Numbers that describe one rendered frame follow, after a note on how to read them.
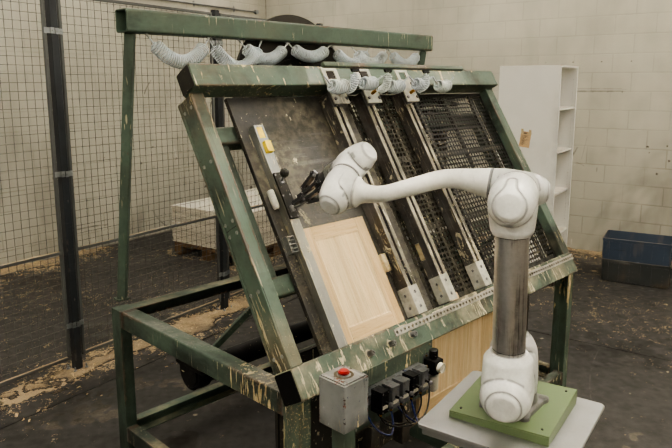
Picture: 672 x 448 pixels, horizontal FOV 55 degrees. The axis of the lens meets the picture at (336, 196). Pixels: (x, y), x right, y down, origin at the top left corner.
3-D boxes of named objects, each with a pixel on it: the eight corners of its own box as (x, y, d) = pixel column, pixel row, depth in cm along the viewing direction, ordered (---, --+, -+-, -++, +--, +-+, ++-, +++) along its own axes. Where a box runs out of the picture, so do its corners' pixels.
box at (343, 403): (344, 438, 207) (344, 386, 204) (318, 424, 216) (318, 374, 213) (368, 424, 216) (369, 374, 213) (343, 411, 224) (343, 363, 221)
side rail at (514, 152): (547, 260, 379) (563, 254, 372) (471, 97, 402) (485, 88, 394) (553, 257, 385) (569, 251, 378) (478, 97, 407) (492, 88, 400)
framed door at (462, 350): (415, 416, 318) (419, 418, 317) (418, 311, 309) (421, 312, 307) (507, 361, 382) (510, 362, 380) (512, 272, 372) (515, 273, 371)
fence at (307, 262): (332, 351, 243) (339, 348, 241) (248, 129, 263) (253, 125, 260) (341, 347, 247) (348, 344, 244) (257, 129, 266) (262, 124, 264)
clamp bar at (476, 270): (472, 291, 312) (511, 275, 296) (380, 79, 336) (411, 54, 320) (483, 286, 319) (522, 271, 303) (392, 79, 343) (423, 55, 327)
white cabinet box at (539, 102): (548, 282, 616) (561, 64, 581) (490, 272, 648) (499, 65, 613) (565, 267, 666) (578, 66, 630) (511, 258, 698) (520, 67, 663)
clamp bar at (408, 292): (404, 319, 275) (445, 303, 258) (306, 79, 299) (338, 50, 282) (419, 313, 282) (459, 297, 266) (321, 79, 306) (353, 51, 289)
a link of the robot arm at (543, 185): (496, 160, 209) (491, 167, 197) (554, 168, 203) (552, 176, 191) (491, 199, 212) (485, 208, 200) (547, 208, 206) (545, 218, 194)
